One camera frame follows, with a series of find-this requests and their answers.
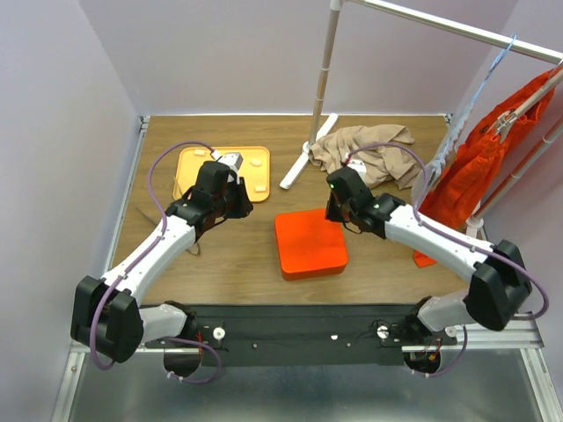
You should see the orange box lid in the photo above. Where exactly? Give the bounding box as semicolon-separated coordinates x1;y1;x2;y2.
274;208;348;272

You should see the orange compartment box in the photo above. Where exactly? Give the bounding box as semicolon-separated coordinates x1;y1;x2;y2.
281;265;347;281

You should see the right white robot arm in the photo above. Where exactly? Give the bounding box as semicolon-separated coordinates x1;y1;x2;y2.
325;166;532;345

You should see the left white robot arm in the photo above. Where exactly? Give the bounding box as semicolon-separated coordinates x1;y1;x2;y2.
70;153;253;363

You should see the light orange tray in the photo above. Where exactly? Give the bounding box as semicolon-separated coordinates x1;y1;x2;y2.
172;146;270;203

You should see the beige crumpled cloth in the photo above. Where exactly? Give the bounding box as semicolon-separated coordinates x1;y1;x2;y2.
309;124;420;190

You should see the small orange cloth piece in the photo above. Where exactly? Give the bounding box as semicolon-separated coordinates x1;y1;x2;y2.
413;251;436;268

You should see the grey garment on hanger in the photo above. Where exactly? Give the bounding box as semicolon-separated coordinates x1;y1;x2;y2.
427;104;473;185

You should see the orange garment on hanger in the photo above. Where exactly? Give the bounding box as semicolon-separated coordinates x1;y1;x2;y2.
417;65;562;232

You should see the wooden clothes hanger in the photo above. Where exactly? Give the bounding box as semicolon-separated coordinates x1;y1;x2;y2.
496;61;562;143

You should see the white clothes rack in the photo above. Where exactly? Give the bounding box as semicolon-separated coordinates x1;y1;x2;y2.
279;0;563;241

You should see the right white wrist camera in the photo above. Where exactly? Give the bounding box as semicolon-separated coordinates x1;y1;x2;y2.
347;159;367;182

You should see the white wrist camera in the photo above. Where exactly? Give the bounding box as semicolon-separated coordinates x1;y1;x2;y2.
211;149;244;184
347;159;367;182

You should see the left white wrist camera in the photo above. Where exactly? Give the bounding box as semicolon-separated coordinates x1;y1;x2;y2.
211;149;244;184

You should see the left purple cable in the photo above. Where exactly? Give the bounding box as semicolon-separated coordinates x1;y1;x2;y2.
89;140;223;384

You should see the purple cable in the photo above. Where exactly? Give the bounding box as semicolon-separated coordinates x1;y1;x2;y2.
345;143;550;378
89;140;223;384

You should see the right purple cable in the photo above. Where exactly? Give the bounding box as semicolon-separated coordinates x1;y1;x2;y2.
345;143;550;378

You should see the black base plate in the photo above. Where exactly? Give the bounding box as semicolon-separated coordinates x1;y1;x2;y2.
144;302;458;368

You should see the blue wire hanger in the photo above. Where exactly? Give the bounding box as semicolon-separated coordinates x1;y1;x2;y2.
441;33;517;176

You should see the aluminium rail frame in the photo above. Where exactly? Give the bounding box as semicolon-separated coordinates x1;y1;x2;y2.
53;114;562;421

